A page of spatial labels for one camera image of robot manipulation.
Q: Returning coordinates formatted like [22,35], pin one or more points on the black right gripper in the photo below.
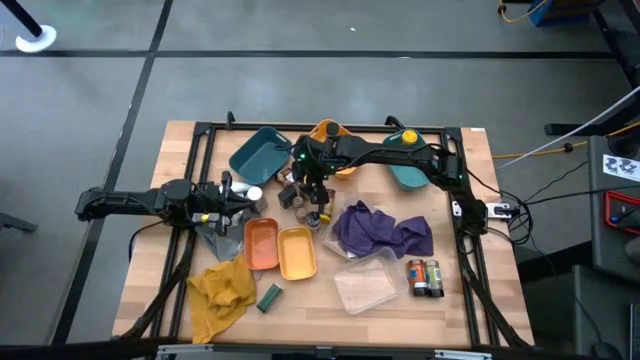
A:
[315,175]

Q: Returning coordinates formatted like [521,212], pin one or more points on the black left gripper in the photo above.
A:
[210,205]

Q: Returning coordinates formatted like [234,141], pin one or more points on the white-lid spice jar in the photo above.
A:
[254,193]

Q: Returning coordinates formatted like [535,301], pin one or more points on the small cork-lid glass jar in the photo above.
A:
[298,202]
[301,215]

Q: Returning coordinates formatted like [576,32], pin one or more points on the black-lid jar purple label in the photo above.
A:
[313,221]

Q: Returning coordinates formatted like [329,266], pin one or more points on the clear plastic spice packet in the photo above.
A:
[286,175]

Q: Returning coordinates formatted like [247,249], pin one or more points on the black-lid jar olive label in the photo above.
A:
[332,128]

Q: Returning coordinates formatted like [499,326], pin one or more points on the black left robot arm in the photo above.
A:
[125,200]

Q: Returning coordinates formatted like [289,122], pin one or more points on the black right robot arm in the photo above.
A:
[390,152]

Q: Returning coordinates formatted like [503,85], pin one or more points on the clear plastic bin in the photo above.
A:
[327,237]
[367,285]

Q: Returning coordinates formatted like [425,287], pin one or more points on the grey cloth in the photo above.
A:
[225,245]

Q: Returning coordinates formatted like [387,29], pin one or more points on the dark teal plastic bin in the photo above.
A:
[255,160]

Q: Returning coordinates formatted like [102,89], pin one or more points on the small orange plastic bin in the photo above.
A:
[261,245]

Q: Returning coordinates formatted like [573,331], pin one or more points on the purple cloth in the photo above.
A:
[370,227]

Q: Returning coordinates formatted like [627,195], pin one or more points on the small yellow plastic bin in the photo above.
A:
[296,255]

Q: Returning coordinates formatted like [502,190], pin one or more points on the light teal plastic bin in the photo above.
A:
[407,177]

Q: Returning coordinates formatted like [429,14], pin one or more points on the mustard yellow cloth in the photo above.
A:
[220,300]

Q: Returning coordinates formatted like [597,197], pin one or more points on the yellow-lid container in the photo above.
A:
[410,136]

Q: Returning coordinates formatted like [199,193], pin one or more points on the black-lid jar orange label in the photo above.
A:
[417,277]

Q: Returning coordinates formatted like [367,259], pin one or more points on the black-lid jar green label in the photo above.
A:
[434,278]

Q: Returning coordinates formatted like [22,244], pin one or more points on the white power box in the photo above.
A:
[500,210]

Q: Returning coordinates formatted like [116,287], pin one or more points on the white round stand base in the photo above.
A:
[36,40]

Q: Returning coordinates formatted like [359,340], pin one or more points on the grey cabinet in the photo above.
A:
[597,240]

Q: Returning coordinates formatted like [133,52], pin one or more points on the black stand pole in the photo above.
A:
[20,15]

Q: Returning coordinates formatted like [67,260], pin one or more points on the blue box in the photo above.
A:
[560,11]

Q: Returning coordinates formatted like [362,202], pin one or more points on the black aluminium table frame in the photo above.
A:
[206,150]

